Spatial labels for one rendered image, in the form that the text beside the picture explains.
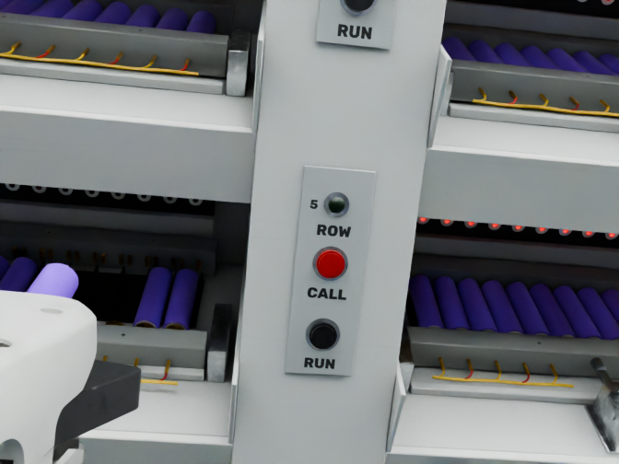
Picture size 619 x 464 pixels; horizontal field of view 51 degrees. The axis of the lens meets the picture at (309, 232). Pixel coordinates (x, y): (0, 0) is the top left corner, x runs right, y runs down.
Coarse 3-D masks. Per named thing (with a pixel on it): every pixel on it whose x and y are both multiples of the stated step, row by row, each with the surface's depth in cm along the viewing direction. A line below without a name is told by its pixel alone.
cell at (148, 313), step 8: (152, 272) 50; (160, 272) 50; (168, 272) 50; (152, 280) 49; (160, 280) 49; (168, 280) 50; (152, 288) 48; (160, 288) 48; (168, 288) 49; (144, 296) 47; (152, 296) 47; (160, 296) 48; (144, 304) 47; (152, 304) 46; (160, 304) 47; (144, 312) 46; (152, 312) 46; (160, 312) 47; (136, 320) 45; (144, 320) 45; (152, 320) 45; (160, 320) 46
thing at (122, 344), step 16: (112, 336) 43; (128, 336) 43; (144, 336) 43; (160, 336) 43; (176, 336) 43; (192, 336) 44; (112, 352) 43; (128, 352) 43; (144, 352) 43; (160, 352) 43; (176, 352) 43; (192, 352) 43; (176, 384) 42
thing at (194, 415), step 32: (64, 224) 53; (96, 224) 53; (128, 224) 53; (160, 224) 53; (192, 224) 53; (224, 288) 52; (224, 320) 45; (224, 352) 42; (160, 384) 43; (192, 384) 43; (224, 384) 43; (128, 416) 40; (160, 416) 41; (192, 416) 41; (224, 416) 41; (96, 448) 39; (128, 448) 39; (160, 448) 39; (192, 448) 39; (224, 448) 40
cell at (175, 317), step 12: (180, 276) 50; (192, 276) 50; (180, 288) 48; (192, 288) 49; (180, 300) 47; (192, 300) 48; (168, 312) 46; (180, 312) 46; (192, 312) 47; (168, 324) 45; (180, 324) 45
